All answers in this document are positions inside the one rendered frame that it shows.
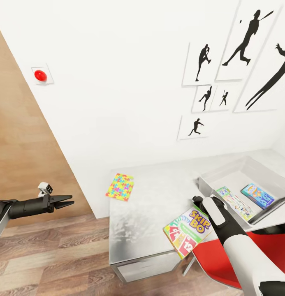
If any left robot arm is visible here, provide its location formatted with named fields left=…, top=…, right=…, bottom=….
left=0, top=182, right=74, bottom=235

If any board game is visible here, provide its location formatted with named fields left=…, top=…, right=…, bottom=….
left=216, top=186, right=257, bottom=221
left=241, top=183, right=275, bottom=210
left=163, top=205, right=214, bottom=260

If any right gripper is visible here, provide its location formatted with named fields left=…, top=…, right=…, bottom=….
left=192, top=196, right=205, bottom=213

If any jigsaw puzzle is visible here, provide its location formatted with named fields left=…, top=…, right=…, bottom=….
left=105, top=173, right=134, bottom=202

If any toy box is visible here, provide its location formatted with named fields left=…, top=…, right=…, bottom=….
left=199, top=156, right=285, bottom=230

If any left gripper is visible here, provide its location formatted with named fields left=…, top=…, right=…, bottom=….
left=24, top=194, right=74, bottom=217

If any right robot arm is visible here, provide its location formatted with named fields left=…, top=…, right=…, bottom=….
left=192, top=196, right=285, bottom=296

